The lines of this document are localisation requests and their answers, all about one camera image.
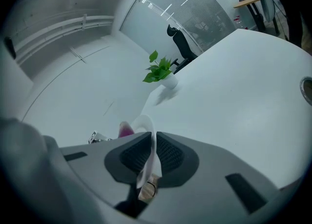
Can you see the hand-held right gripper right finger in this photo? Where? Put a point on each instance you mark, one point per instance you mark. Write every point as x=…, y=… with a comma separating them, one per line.
x=207, y=193

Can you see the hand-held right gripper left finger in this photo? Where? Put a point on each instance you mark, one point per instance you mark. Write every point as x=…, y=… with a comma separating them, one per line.
x=97, y=164

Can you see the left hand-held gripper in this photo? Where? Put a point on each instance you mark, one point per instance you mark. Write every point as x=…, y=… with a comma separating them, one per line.
x=96, y=138

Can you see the purple eggplant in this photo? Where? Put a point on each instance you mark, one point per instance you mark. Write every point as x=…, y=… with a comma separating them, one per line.
x=125, y=130

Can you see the white round plate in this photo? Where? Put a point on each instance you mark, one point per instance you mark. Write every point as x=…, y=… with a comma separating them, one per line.
x=152, y=145

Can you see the white desk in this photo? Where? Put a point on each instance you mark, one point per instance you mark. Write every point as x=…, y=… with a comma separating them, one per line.
x=231, y=96

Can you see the green potted plant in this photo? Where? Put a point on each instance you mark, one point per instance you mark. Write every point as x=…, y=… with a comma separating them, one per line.
x=161, y=71

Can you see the white ceiling pipes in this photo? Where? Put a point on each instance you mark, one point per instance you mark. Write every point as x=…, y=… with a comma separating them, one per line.
x=61, y=26

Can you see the black office chair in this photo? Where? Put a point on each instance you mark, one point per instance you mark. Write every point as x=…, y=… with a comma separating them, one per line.
x=181, y=45

